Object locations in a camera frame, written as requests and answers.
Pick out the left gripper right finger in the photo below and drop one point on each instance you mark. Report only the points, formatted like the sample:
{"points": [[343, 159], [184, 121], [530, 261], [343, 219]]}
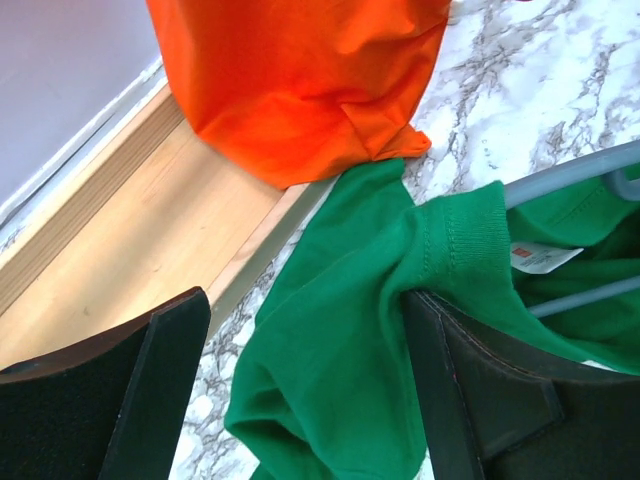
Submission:
{"points": [[494, 407]]}

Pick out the blue grey plastic hanger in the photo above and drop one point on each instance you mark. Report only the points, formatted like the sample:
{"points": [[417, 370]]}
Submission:
{"points": [[608, 165]]}

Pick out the wooden clothes rack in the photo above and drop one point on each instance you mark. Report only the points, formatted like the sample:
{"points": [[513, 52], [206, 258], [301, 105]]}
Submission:
{"points": [[155, 213]]}

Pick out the green t shirt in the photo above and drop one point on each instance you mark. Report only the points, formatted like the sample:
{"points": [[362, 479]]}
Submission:
{"points": [[324, 387]]}

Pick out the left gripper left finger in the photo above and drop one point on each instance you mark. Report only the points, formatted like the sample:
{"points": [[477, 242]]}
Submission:
{"points": [[110, 406]]}

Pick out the orange t shirt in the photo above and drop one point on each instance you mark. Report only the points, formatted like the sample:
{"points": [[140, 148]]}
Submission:
{"points": [[299, 91]]}

